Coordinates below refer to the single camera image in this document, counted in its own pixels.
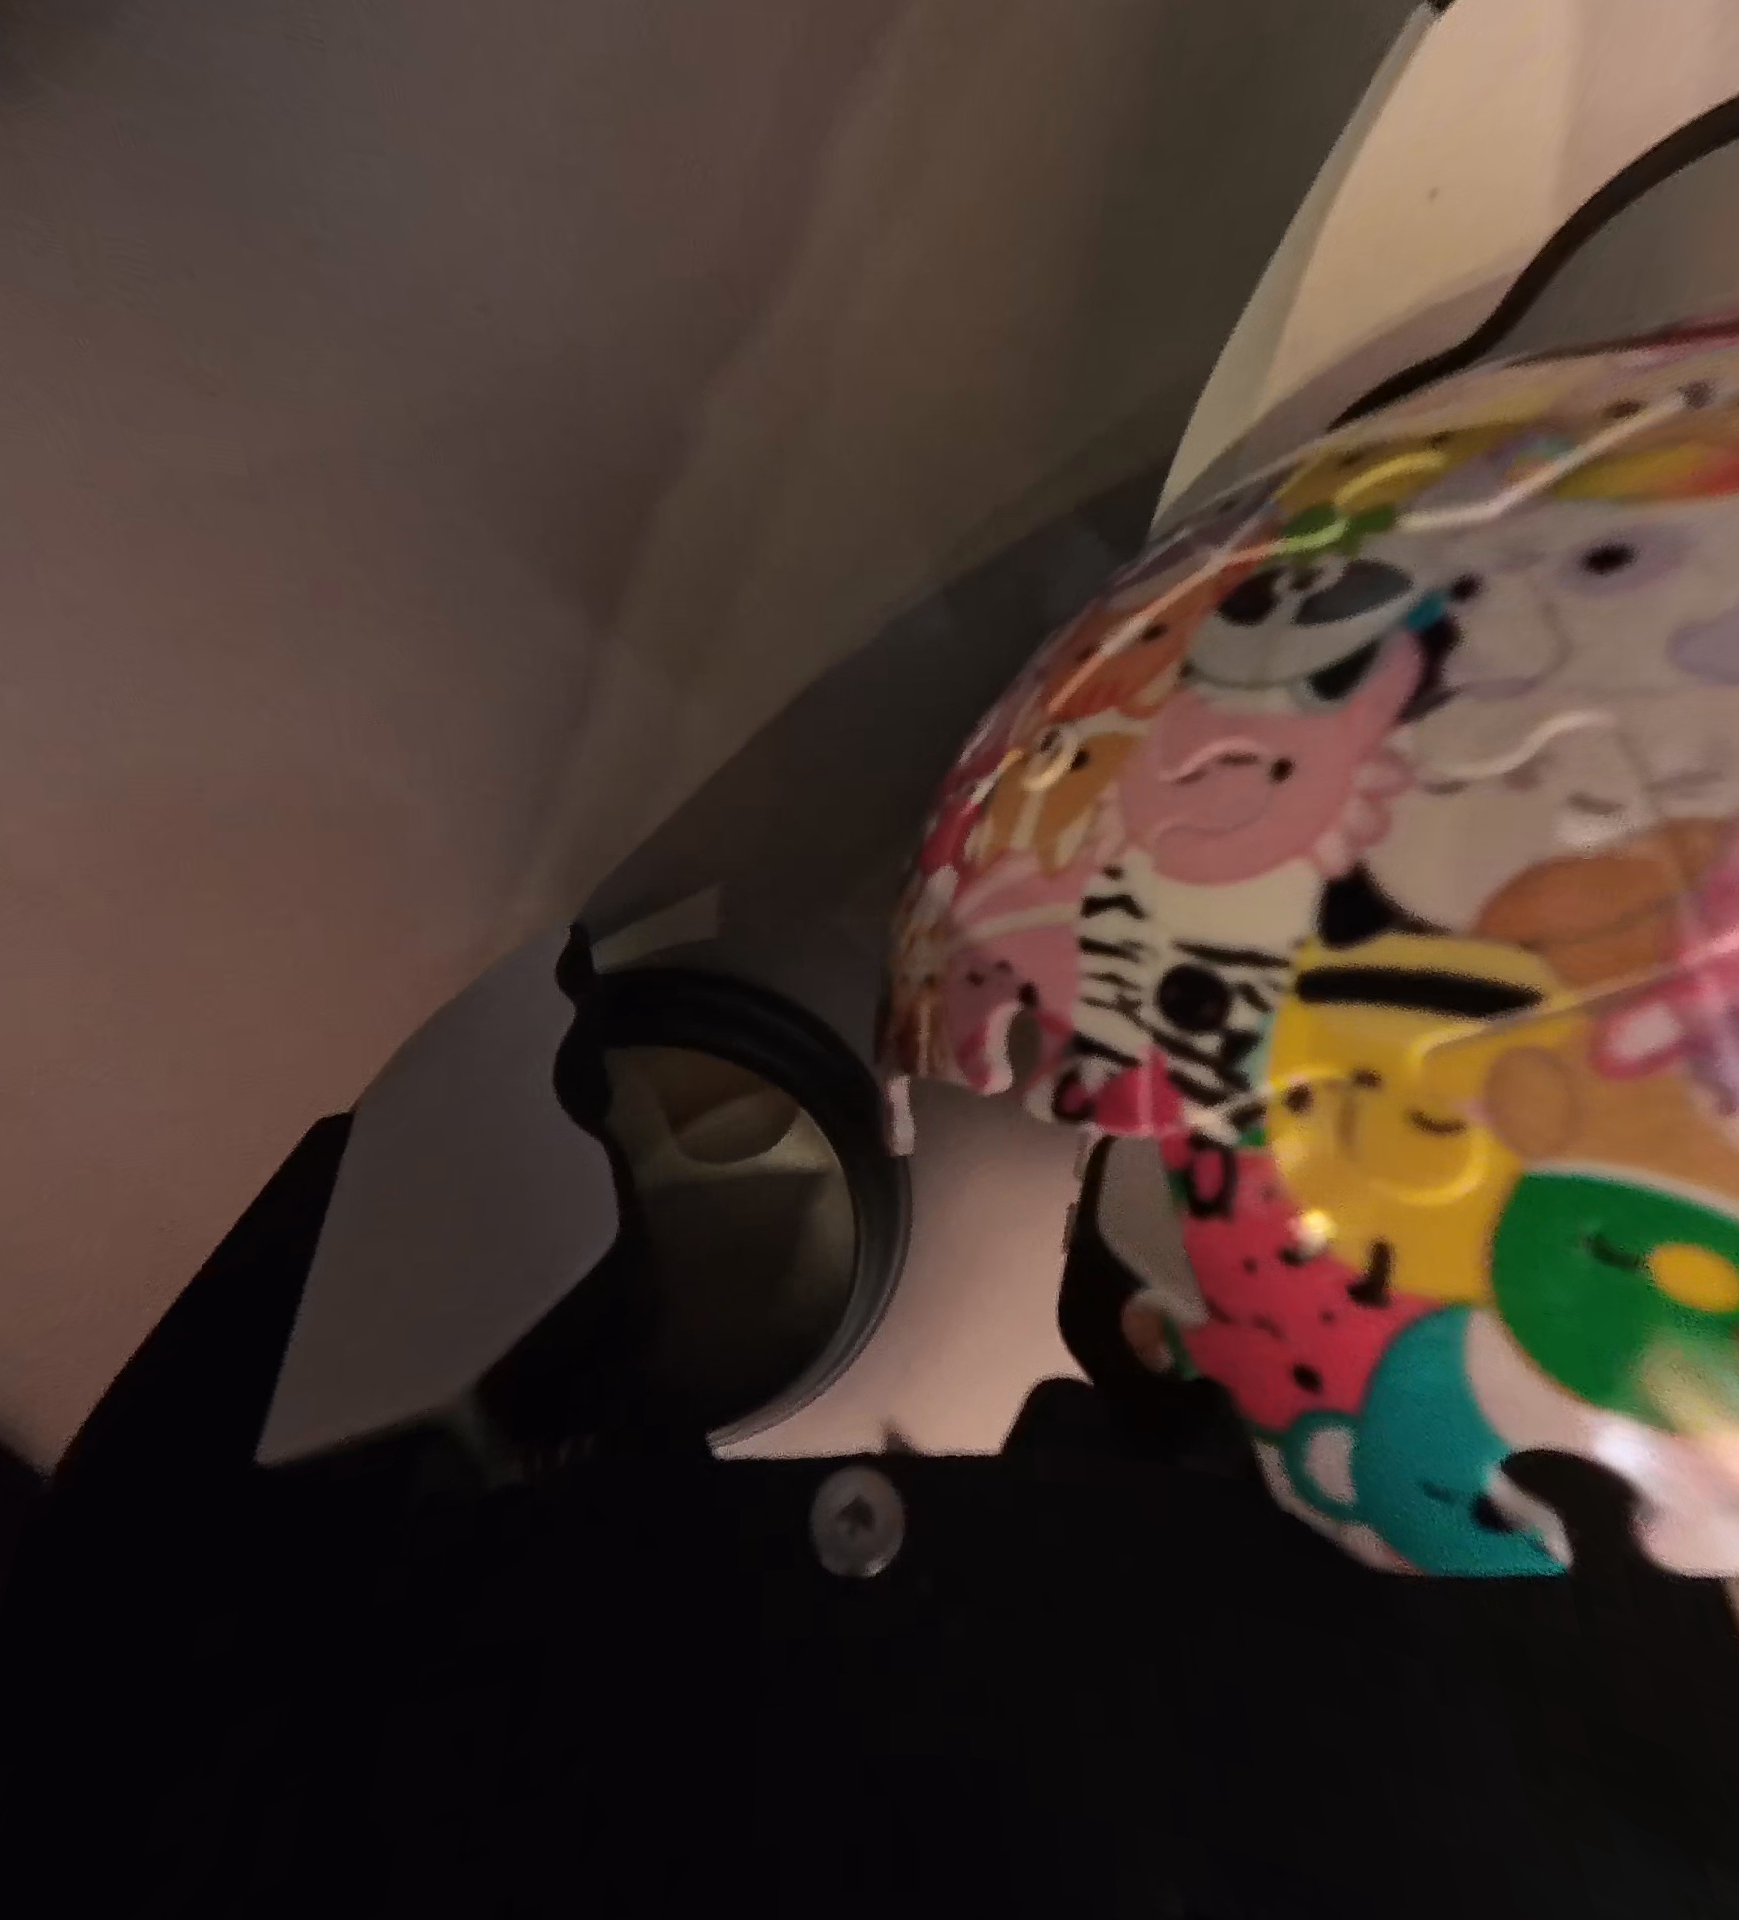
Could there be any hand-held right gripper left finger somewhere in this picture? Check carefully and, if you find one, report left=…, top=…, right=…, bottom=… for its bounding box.
left=255, top=927, right=635, bottom=1469

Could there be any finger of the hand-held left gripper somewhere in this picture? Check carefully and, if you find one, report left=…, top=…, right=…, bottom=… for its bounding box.
left=1151, top=0, right=1739, bottom=529

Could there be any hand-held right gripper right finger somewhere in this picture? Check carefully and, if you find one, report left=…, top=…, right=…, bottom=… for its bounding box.
left=1056, top=1137, right=1233, bottom=1401

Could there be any colourful cartoon puzzle ball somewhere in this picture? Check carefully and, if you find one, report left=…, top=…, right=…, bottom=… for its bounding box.
left=875, top=301, right=1739, bottom=1579

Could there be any black round ball stand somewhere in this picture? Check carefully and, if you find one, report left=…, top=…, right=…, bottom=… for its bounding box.
left=582, top=967, right=913, bottom=1454

